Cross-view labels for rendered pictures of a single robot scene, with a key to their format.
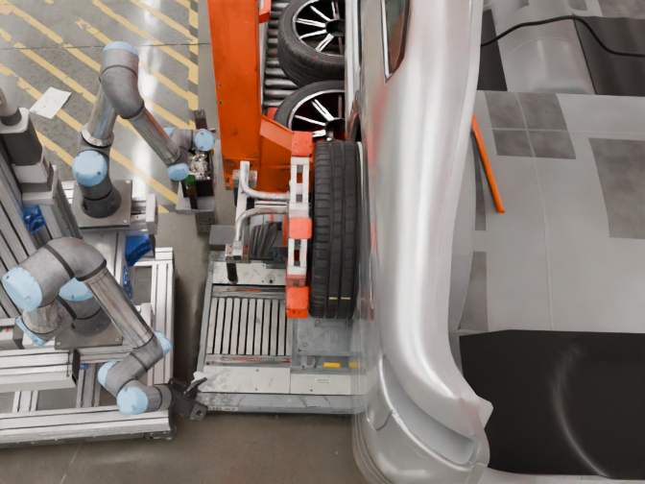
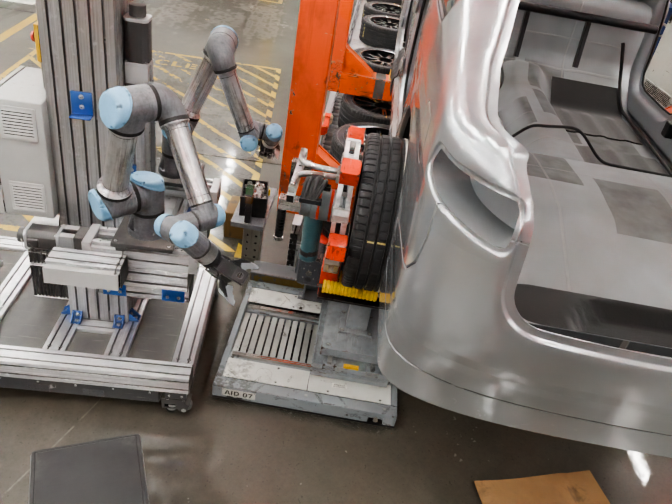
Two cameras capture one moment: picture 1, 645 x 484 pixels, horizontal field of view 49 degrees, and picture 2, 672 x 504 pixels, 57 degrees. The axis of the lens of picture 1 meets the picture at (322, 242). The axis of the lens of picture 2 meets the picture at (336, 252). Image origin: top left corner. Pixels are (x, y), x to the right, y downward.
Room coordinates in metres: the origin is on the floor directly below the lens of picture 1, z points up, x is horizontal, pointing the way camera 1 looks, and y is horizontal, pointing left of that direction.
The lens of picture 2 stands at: (-0.75, -0.06, 2.14)
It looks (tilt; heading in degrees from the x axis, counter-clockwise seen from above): 33 degrees down; 4
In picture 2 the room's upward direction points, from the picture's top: 10 degrees clockwise
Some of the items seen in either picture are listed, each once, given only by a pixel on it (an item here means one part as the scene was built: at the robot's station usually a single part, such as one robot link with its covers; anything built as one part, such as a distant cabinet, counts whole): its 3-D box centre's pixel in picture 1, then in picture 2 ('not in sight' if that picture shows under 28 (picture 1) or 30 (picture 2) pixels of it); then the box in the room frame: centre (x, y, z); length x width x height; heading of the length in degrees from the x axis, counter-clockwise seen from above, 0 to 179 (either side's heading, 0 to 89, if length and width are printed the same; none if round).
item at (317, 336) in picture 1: (333, 300); (359, 309); (1.56, -0.07, 0.32); 0.40 x 0.30 x 0.28; 4
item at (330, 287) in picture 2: not in sight; (349, 290); (1.43, -0.01, 0.51); 0.29 x 0.06 x 0.06; 94
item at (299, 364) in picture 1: (331, 320); (352, 339); (1.56, -0.07, 0.13); 0.50 x 0.36 x 0.10; 4
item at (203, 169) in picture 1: (197, 171); (254, 197); (2.05, 0.60, 0.51); 0.20 x 0.14 x 0.13; 11
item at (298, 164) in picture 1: (298, 229); (341, 207); (1.54, 0.10, 0.85); 0.54 x 0.07 x 0.54; 4
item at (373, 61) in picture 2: not in sight; (383, 69); (5.15, 0.18, 0.39); 0.66 x 0.66 x 0.24
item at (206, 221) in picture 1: (203, 200); (252, 238); (2.12, 0.60, 0.21); 0.10 x 0.10 x 0.42; 4
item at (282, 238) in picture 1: (278, 228); (325, 204); (1.54, 0.17, 0.85); 0.21 x 0.14 x 0.14; 94
